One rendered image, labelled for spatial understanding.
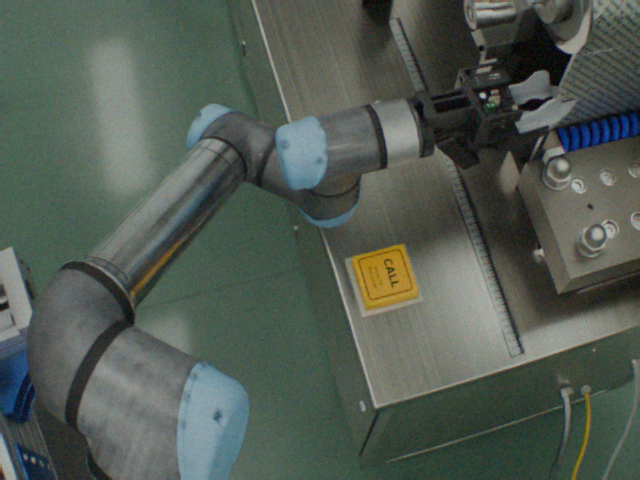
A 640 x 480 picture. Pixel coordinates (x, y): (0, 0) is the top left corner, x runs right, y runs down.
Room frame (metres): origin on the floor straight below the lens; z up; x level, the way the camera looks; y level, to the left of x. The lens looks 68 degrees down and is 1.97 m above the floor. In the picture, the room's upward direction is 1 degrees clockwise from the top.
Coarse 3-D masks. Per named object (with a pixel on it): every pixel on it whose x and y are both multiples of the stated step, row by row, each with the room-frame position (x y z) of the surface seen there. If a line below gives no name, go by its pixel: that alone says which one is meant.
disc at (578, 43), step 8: (584, 0) 0.54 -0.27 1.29; (592, 0) 0.54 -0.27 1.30; (584, 8) 0.54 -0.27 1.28; (592, 8) 0.53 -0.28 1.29; (584, 16) 0.53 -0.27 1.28; (592, 16) 0.53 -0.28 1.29; (544, 24) 0.59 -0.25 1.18; (584, 24) 0.53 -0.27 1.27; (592, 24) 0.52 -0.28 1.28; (552, 32) 0.57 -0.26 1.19; (584, 32) 0.53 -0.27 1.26; (552, 40) 0.57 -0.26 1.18; (560, 40) 0.55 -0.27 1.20; (568, 40) 0.54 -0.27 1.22; (576, 40) 0.53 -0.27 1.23; (584, 40) 0.52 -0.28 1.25; (560, 48) 0.55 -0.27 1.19; (568, 48) 0.54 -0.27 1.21; (576, 48) 0.53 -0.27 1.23
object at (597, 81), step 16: (624, 48) 0.55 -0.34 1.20; (576, 64) 0.53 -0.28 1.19; (592, 64) 0.54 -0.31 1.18; (608, 64) 0.55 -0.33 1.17; (624, 64) 0.55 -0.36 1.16; (576, 80) 0.54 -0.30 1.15; (592, 80) 0.54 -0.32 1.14; (608, 80) 0.55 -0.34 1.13; (624, 80) 0.56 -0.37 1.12; (560, 96) 0.53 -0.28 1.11; (576, 96) 0.54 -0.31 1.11; (592, 96) 0.55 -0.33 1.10; (608, 96) 0.55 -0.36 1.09; (624, 96) 0.56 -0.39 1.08; (576, 112) 0.54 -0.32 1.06; (592, 112) 0.55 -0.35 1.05; (608, 112) 0.56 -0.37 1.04; (624, 112) 0.57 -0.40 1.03
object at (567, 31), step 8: (576, 0) 0.55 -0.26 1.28; (576, 8) 0.55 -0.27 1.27; (576, 16) 0.54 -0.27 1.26; (552, 24) 0.57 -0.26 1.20; (560, 24) 0.56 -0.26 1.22; (568, 24) 0.55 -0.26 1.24; (576, 24) 0.54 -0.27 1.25; (560, 32) 0.56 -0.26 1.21; (568, 32) 0.55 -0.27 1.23; (576, 32) 0.53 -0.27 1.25
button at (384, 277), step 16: (368, 256) 0.39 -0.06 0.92; (384, 256) 0.39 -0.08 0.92; (400, 256) 0.40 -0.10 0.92; (368, 272) 0.37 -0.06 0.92; (384, 272) 0.37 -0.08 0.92; (400, 272) 0.37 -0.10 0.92; (368, 288) 0.35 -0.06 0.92; (384, 288) 0.35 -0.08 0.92; (400, 288) 0.35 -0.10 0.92; (416, 288) 0.35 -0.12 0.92; (368, 304) 0.33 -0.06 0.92; (384, 304) 0.33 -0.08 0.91
